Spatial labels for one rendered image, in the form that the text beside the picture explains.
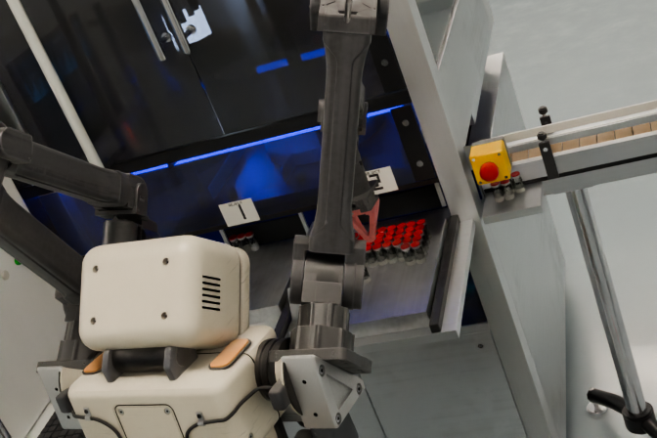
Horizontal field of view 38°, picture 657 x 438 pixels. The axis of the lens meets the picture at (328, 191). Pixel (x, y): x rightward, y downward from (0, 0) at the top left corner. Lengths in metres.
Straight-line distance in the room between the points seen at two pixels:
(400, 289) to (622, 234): 1.77
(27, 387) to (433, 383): 0.96
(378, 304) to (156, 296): 0.75
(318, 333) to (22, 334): 1.14
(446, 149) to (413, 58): 0.21
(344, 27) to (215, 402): 0.51
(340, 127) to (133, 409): 0.47
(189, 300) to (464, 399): 1.28
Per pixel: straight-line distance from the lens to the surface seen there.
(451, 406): 2.47
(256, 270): 2.27
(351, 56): 1.27
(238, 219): 2.25
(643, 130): 2.20
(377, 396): 2.48
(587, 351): 3.12
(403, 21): 1.96
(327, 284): 1.32
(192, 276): 1.29
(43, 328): 2.36
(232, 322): 1.34
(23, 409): 2.28
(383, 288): 2.00
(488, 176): 2.04
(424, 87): 2.01
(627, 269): 3.44
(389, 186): 2.12
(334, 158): 1.29
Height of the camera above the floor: 1.89
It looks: 24 degrees down
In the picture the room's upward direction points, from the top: 22 degrees counter-clockwise
